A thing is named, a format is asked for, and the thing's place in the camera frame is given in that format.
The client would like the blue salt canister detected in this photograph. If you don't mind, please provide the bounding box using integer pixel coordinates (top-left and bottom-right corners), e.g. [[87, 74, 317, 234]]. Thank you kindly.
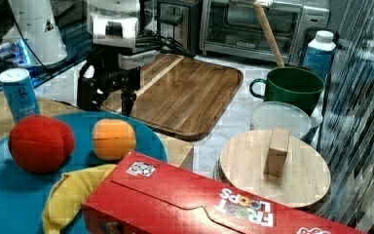
[[0, 68, 40, 123]]

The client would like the orange plush fruit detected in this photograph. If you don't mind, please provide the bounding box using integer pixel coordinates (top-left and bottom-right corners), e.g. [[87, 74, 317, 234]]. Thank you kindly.
[[92, 119, 136, 161]]

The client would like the green mug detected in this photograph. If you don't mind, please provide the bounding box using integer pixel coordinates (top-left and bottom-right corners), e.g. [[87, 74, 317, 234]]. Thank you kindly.
[[249, 67, 324, 116]]

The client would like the wooden cutting board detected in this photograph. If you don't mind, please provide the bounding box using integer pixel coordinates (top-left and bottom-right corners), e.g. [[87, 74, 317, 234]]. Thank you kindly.
[[100, 53, 244, 141]]

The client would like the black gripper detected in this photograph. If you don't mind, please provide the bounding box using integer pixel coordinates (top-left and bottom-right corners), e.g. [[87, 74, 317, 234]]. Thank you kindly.
[[77, 46, 159, 116]]

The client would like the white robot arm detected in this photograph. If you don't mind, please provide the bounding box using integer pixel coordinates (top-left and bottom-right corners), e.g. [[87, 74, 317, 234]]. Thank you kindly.
[[77, 0, 160, 116]]

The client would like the round wooden lid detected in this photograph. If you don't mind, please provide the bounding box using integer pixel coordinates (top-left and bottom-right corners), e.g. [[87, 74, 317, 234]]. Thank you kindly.
[[219, 130, 331, 209]]

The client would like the silver toaster oven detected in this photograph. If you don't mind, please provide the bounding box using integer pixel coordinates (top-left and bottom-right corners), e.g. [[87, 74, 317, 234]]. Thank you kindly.
[[200, 0, 330, 65]]

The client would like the blue white-capped bottle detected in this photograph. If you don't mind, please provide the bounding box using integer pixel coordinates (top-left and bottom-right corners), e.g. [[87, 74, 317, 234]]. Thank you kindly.
[[303, 30, 336, 81]]

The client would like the red plush apple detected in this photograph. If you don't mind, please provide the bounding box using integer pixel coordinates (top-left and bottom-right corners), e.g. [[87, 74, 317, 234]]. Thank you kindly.
[[8, 115, 75, 175]]

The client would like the black silver toaster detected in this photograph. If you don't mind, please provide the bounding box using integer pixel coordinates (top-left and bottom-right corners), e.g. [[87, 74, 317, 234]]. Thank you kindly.
[[157, 0, 203, 56]]

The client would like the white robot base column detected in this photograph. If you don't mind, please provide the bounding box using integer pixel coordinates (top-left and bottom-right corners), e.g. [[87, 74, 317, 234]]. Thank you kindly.
[[3, 0, 67, 67]]

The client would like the yellow plush banana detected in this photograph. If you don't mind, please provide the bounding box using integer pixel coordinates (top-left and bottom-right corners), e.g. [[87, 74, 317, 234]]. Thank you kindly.
[[42, 164, 115, 234]]

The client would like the wooden spoon handle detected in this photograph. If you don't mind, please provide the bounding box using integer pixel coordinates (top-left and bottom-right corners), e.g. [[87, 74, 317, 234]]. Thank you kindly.
[[253, 0, 284, 67]]

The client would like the black cable bundle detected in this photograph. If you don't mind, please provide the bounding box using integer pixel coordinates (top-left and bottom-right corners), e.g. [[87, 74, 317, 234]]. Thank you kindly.
[[135, 30, 194, 59]]

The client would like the red Froot Loops box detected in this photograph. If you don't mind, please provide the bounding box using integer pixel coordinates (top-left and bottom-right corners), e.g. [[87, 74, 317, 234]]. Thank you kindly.
[[83, 152, 365, 234]]

